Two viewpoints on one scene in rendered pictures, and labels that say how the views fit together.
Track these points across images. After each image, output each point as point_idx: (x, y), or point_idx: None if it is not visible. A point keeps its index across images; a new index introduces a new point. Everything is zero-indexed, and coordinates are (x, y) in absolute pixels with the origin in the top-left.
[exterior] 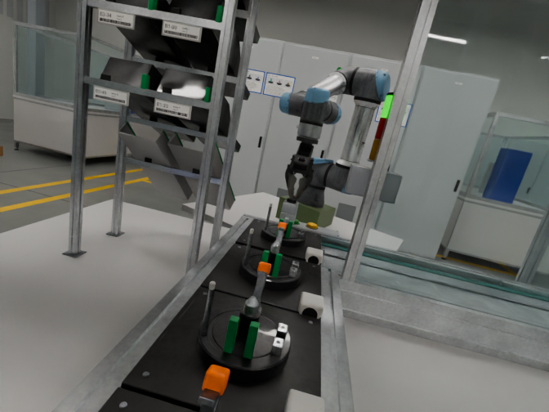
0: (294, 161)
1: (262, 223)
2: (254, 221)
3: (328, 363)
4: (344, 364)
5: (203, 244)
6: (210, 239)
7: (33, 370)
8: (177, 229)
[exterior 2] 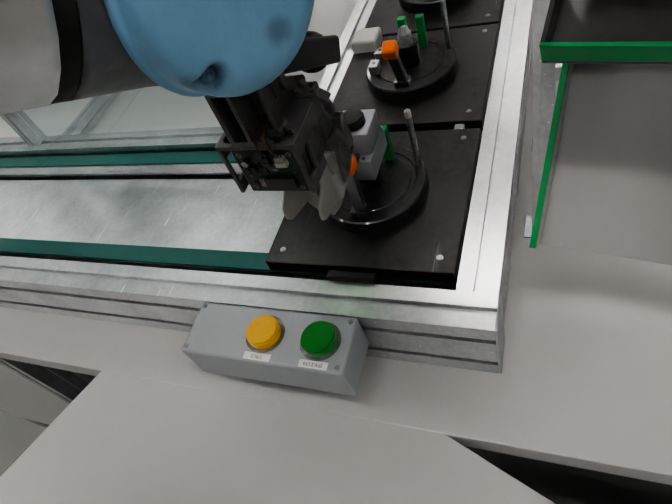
0: (334, 35)
1: (426, 247)
2: (451, 252)
3: (367, 13)
4: (353, 17)
5: (592, 286)
6: (587, 325)
7: None
8: None
